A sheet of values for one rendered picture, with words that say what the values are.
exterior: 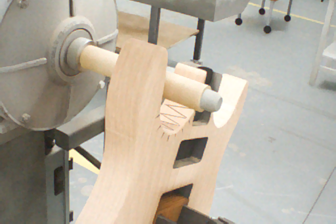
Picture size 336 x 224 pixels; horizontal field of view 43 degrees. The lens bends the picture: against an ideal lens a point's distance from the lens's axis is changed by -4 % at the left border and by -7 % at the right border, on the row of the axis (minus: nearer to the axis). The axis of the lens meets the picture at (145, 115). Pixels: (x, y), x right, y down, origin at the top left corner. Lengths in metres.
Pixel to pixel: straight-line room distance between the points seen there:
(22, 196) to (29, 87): 0.37
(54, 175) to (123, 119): 0.57
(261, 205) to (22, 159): 1.79
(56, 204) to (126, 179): 0.59
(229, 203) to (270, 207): 0.23
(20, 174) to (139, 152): 0.44
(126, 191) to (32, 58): 0.21
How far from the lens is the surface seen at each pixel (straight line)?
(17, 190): 0.91
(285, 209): 2.51
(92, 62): 0.58
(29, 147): 0.88
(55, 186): 1.04
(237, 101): 0.72
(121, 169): 0.50
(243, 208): 2.43
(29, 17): 0.57
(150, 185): 0.54
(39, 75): 0.60
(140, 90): 0.45
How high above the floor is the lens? 1.46
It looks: 28 degrees down
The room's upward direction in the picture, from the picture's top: 6 degrees clockwise
